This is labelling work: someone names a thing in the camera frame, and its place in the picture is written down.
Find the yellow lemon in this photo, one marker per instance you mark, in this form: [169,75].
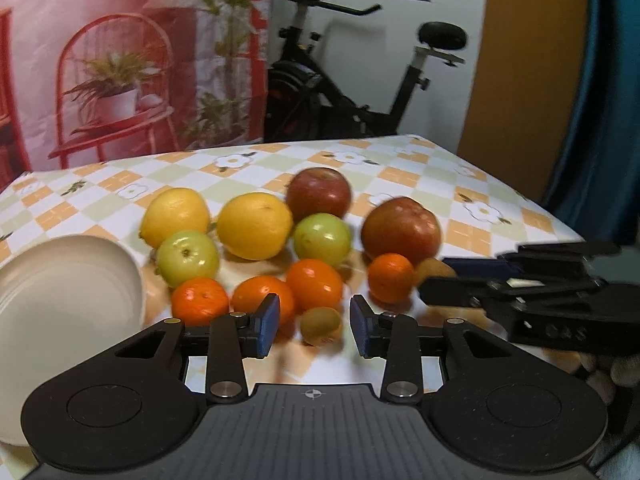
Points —
[255,225]
[175,215]

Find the black exercise bike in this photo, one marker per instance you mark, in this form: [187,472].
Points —
[300,85]

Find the mandarin orange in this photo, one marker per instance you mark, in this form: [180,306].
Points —
[250,297]
[200,301]
[391,277]
[314,284]

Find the orange wooden door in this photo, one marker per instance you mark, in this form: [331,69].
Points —
[525,60]

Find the checkered flower tablecloth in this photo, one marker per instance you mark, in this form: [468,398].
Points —
[425,170]

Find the red apple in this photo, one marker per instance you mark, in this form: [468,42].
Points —
[401,230]
[318,192]

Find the printed red chair backdrop cloth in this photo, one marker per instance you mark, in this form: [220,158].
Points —
[150,0]

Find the green apple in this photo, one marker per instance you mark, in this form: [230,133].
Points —
[188,258]
[321,238]

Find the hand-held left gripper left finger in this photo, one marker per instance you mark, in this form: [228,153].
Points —
[270,322]

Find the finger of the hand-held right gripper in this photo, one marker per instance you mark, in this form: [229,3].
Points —
[450,291]
[475,267]

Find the blue curtain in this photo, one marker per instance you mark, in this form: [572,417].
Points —
[610,110]

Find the small brown kiwi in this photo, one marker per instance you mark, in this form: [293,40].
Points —
[432,269]
[321,326]

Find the person's right hand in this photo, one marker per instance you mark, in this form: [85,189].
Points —
[619,375]

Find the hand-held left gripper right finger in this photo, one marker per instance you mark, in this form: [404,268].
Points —
[359,325]

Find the cream round bowl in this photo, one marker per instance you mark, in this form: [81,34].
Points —
[65,300]

